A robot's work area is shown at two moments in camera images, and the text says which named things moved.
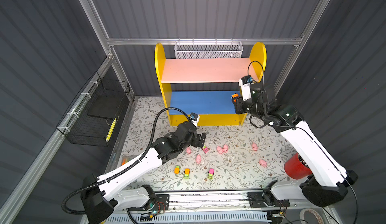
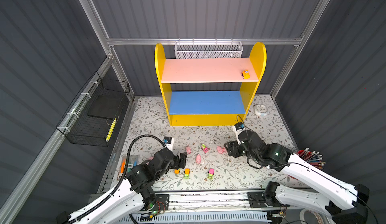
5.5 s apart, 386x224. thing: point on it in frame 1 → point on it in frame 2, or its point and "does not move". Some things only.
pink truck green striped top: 205,149 does not move
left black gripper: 196,142 → 177,165
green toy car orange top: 187,172 does not move
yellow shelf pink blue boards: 204,87 does not move
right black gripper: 238,102 → 231,146
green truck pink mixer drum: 211,173 does not move
